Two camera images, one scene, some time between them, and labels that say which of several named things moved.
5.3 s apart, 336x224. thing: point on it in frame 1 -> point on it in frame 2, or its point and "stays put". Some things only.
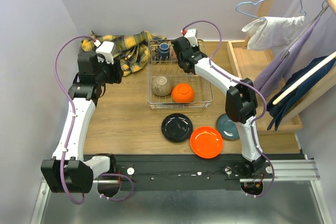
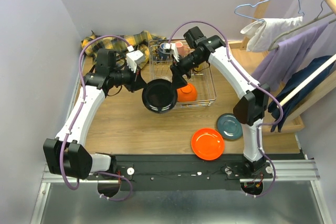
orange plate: x=206 y=142 stays put
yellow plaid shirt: x=131 y=50 stays put
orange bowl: x=183 y=93 stays put
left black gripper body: x=115 y=70 -> x=135 y=83
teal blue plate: x=227 y=127 stays put
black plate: x=177 y=127 -> x=159 y=96
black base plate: x=174 y=171 stays put
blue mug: x=164 y=51 stays put
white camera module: x=106 y=49 -> x=134 y=58
